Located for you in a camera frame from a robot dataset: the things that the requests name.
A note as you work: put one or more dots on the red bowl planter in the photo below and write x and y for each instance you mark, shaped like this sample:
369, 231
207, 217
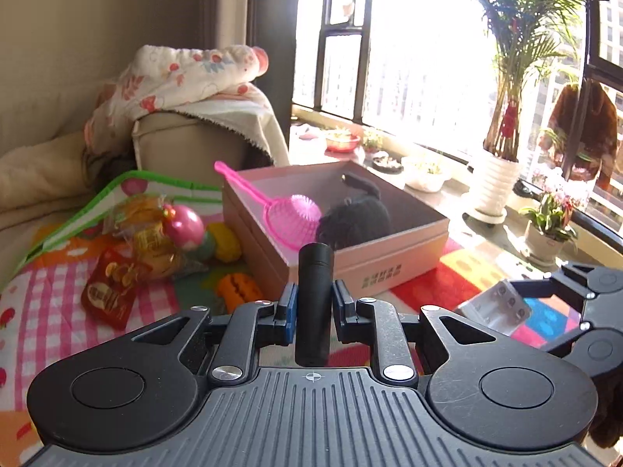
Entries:
341, 142

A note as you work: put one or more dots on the palm plant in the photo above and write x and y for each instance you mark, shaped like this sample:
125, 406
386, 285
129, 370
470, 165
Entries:
521, 34

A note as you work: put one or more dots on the cream fringed towel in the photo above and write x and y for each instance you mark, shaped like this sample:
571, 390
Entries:
243, 116

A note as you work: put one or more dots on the yellow toy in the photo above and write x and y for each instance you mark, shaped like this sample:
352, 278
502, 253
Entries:
226, 243

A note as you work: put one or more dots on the pink cardboard box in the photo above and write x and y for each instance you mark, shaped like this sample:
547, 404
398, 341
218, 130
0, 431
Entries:
340, 265

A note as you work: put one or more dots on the pink plastic scoop strainer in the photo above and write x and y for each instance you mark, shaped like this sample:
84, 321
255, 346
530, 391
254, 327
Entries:
287, 219

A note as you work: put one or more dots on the red packet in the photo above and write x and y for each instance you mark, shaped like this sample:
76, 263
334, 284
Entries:
109, 289

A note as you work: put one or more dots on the white ribbed plant pot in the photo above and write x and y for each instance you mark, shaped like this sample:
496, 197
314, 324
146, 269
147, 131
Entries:
494, 182

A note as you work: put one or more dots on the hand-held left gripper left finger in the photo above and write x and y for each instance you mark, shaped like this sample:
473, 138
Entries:
289, 309

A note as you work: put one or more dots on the dark window frame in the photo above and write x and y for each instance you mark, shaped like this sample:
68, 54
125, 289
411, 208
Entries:
362, 34

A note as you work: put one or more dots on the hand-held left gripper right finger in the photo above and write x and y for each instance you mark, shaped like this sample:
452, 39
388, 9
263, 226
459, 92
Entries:
341, 309

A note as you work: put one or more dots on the orange toy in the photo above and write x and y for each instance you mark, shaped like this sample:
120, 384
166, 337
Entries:
238, 289

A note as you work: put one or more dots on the small potted plant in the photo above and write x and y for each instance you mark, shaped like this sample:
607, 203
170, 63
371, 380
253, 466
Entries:
373, 141

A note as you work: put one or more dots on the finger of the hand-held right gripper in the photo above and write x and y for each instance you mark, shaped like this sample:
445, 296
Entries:
584, 279
601, 314

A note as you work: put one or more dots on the clear yellow snack packet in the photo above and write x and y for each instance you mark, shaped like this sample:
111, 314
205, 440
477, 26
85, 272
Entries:
136, 216
160, 255

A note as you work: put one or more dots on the small white flower pot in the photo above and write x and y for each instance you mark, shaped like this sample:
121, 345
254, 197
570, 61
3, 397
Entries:
542, 248

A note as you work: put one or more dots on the dark round dish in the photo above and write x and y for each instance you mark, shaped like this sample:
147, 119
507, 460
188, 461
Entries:
388, 164

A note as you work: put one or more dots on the black cylinder flashlight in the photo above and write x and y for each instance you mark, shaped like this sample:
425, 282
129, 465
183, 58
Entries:
315, 301

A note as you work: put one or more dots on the dark curtain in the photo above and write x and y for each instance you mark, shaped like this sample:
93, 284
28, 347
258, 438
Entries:
270, 34

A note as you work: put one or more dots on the brown fuzzy garment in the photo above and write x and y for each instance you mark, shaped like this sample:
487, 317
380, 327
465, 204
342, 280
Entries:
564, 121

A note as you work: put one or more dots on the pink flowering plant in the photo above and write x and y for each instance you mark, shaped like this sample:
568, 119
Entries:
552, 209

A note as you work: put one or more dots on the colourful play mat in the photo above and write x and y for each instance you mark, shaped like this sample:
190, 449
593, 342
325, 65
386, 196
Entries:
58, 301

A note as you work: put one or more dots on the floral quilted blanket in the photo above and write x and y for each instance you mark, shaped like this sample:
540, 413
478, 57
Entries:
160, 78

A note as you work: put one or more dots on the white bowl planter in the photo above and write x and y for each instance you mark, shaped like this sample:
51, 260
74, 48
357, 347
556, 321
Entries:
426, 177

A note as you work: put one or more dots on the pink egg maraca toy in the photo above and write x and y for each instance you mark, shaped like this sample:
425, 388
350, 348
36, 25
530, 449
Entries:
184, 226

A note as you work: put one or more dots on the cream fleece blanket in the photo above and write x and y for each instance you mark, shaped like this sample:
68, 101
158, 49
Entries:
39, 175

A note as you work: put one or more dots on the beige sofa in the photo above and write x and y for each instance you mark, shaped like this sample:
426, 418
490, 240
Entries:
194, 151

